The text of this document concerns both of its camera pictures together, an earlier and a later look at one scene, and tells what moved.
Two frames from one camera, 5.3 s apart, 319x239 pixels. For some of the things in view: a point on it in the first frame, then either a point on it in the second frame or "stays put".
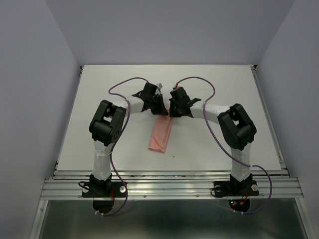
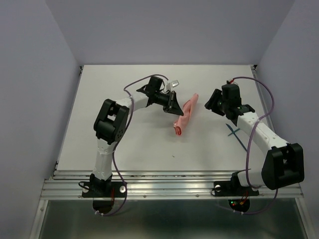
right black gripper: (172, 113) to (212, 103)
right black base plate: (233, 188) stays put
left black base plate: (103, 189) stays put
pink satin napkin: (161, 130) to (179, 123)
